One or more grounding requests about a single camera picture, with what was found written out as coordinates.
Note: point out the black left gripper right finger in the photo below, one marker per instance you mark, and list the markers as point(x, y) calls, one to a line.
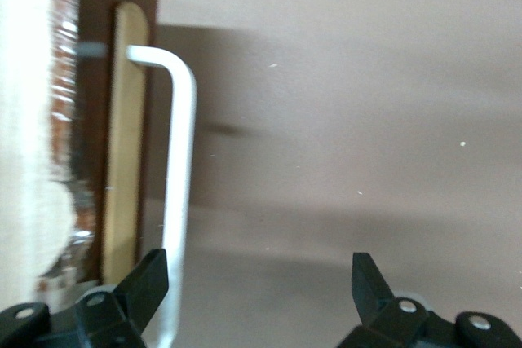
point(371, 287)

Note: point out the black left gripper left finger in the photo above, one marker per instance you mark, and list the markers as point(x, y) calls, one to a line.
point(134, 291)

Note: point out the light wooden door panel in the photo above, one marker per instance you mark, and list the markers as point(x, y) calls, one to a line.
point(124, 140)

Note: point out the wooden drawer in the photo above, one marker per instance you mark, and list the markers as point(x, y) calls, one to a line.
point(95, 79)

